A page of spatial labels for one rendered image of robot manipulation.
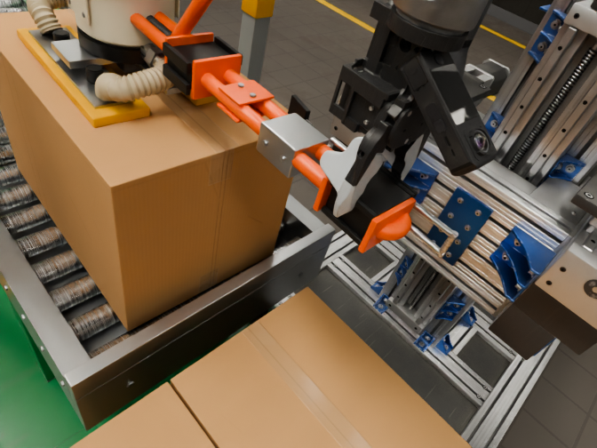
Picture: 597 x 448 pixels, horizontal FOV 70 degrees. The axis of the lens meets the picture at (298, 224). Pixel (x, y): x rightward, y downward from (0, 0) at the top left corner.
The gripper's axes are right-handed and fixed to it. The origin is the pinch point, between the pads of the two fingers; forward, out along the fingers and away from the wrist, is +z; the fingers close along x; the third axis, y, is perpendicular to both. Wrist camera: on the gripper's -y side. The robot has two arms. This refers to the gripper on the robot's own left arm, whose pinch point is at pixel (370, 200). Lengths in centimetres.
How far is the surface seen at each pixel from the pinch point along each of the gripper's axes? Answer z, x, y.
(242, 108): -0.5, 3.0, 21.6
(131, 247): 27.8, 16.3, 28.9
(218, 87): -0.4, 3.0, 27.2
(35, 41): 12, 13, 71
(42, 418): 108, 38, 47
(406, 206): -2.1, -0.6, -4.0
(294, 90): 108, -168, 169
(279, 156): 1.2, 3.5, 12.5
